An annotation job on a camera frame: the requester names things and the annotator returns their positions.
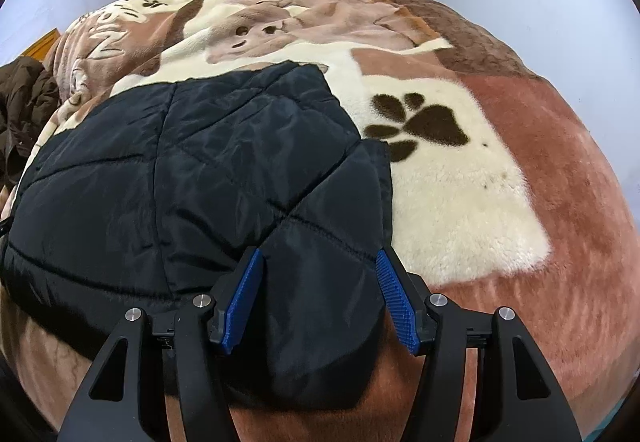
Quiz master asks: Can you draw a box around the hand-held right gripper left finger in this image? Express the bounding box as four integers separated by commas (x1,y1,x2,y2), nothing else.
59,247,266,442

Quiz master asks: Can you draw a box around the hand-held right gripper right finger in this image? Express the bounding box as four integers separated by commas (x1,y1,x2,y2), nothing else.
375,249,583,442

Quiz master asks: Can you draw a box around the black puffer jacket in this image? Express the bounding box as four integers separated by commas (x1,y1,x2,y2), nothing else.
0,61,397,410

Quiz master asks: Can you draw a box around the brown and cream printed blanket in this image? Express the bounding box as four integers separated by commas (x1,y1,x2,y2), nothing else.
0,0,640,442

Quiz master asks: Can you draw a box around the brown puffer jacket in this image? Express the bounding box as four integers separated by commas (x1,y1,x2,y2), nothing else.
0,56,62,190

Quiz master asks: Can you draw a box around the wooden headboard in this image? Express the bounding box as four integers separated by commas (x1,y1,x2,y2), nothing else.
21,27,62,65

